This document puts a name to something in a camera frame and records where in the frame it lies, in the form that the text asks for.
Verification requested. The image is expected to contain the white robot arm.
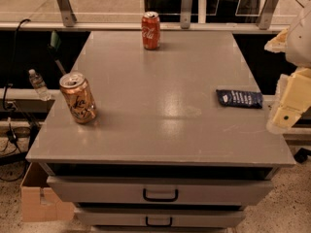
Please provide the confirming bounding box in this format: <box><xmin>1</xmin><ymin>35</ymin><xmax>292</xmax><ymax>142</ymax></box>
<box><xmin>264</xmin><ymin>3</ymin><xmax>311</xmax><ymax>134</ymax></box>

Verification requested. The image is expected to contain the red Coca-Cola can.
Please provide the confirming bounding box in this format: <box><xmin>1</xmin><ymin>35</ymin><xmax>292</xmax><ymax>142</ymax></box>
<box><xmin>141</xmin><ymin>12</ymin><xmax>160</xmax><ymax>50</ymax></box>

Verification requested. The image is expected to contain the orange LaCroix can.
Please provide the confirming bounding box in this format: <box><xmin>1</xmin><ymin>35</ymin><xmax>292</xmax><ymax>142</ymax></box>
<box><xmin>59</xmin><ymin>71</ymin><xmax>97</xmax><ymax>124</ymax></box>

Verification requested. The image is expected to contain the dark blue snack packet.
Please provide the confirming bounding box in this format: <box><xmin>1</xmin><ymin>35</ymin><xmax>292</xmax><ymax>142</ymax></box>
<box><xmin>216</xmin><ymin>89</ymin><xmax>263</xmax><ymax>109</ymax></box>

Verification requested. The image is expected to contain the upper grey drawer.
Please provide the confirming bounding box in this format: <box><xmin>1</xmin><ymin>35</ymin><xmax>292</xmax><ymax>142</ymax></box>
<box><xmin>48</xmin><ymin>177</ymin><xmax>273</xmax><ymax>206</ymax></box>

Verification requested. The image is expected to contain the grey drawer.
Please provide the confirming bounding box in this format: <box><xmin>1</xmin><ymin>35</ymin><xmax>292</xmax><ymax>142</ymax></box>
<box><xmin>48</xmin><ymin>177</ymin><xmax>273</xmax><ymax>206</ymax></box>
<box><xmin>75</xmin><ymin>208</ymin><xmax>244</xmax><ymax>228</ymax></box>

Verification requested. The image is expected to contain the lower grey drawer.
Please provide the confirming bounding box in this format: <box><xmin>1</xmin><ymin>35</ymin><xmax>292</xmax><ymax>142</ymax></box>
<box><xmin>75</xmin><ymin>208</ymin><xmax>244</xmax><ymax>228</ymax></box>

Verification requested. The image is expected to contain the clear plastic water bottle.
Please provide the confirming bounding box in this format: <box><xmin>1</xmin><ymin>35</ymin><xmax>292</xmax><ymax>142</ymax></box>
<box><xmin>28</xmin><ymin>69</ymin><xmax>52</xmax><ymax>101</ymax></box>

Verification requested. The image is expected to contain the brown cardboard box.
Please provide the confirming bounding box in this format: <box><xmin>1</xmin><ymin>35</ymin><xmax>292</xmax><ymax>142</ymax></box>
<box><xmin>20</xmin><ymin>163</ymin><xmax>74</xmax><ymax>222</ymax></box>

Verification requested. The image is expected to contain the right metal railing bracket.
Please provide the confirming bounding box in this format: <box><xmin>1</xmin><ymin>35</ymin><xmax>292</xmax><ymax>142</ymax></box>
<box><xmin>257</xmin><ymin>0</ymin><xmax>279</xmax><ymax>30</ymax></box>

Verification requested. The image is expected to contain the metal railing bracket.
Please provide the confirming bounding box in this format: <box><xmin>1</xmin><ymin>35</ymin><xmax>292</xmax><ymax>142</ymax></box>
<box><xmin>257</xmin><ymin>0</ymin><xmax>279</xmax><ymax>30</ymax></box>
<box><xmin>56</xmin><ymin>0</ymin><xmax>77</xmax><ymax>27</ymax></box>
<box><xmin>180</xmin><ymin>0</ymin><xmax>192</xmax><ymax>29</ymax></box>

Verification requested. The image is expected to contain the middle metal railing bracket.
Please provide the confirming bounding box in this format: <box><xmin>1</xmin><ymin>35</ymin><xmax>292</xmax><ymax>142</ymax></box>
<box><xmin>180</xmin><ymin>0</ymin><xmax>192</xmax><ymax>29</ymax></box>

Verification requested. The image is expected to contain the black lower drawer handle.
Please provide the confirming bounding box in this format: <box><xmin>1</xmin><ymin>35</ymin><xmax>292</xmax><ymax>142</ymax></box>
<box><xmin>145</xmin><ymin>216</ymin><xmax>173</xmax><ymax>227</ymax></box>

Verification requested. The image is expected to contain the black drawer handle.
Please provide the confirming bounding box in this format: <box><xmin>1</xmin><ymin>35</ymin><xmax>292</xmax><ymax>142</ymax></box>
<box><xmin>145</xmin><ymin>216</ymin><xmax>173</xmax><ymax>227</ymax></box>
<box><xmin>142</xmin><ymin>188</ymin><xmax>179</xmax><ymax>203</ymax></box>

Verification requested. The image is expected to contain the black upper drawer handle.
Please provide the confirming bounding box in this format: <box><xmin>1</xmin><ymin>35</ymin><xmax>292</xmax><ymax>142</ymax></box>
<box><xmin>142</xmin><ymin>188</ymin><xmax>179</xmax><ymax>203</ymax></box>

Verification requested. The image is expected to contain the left metal railing bracket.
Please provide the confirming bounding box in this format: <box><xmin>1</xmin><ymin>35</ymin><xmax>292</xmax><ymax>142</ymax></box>
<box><xmin>56</xmin><ymin>0</ymin><xmax>77</xmax><ymax>27</ymax></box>

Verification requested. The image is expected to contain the green handled tool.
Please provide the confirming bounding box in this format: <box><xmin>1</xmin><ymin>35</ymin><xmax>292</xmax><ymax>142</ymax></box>
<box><xmin>48</xmin><ymin>30</ymin><xmax>66</xmax><ymax>75</ymax></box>

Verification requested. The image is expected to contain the black cable left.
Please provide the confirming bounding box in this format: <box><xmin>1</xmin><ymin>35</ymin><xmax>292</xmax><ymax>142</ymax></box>
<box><xmin>0</xmin><ymin>18</ymin><xmax>32</xmax><ymax>183</ymax></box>

